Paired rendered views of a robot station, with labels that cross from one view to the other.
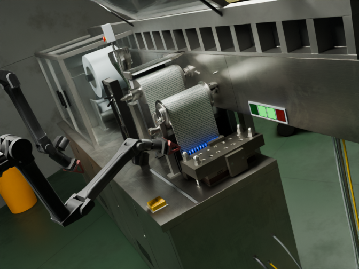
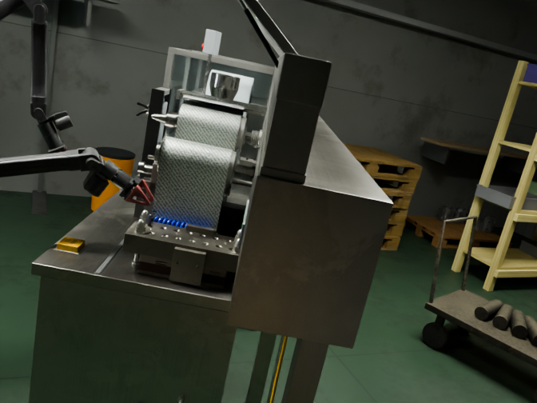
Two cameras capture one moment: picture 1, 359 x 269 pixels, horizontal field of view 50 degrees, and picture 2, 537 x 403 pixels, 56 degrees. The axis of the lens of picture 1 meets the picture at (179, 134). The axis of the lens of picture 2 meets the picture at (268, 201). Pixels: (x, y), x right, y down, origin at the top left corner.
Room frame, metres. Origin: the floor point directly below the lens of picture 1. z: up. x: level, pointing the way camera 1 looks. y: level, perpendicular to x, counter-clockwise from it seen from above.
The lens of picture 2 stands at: (0.30, -0.91, 1.64)
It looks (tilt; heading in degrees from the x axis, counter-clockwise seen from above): 15 degrees down; 19
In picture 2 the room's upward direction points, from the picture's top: 12 degrees clockwise
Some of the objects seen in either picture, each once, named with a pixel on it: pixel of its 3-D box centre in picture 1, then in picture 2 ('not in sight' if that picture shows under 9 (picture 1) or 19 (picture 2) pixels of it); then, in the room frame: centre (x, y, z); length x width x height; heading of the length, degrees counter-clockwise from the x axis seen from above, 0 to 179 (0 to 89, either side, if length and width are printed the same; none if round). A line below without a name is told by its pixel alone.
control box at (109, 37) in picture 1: (107, 33); (210, 41); (2.36, 0.22, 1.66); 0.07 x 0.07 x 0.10; 9
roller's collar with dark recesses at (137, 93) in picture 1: (135, 94); (174, 121); (2.06, 0.16, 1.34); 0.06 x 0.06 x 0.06; 22
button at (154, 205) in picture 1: (156, 203); (71, 245); (1.60, 0.20, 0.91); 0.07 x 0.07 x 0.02; 22
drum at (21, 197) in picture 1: (14, 185); (111, 181); (4.11, 1.96, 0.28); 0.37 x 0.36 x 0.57; 135
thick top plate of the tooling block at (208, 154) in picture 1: (221, 152); (189, 245); (1.73, -0.17, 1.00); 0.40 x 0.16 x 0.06; 112
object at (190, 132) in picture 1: (196, 131); (187, 201); (1.82, -0.09, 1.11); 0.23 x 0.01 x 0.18; 112
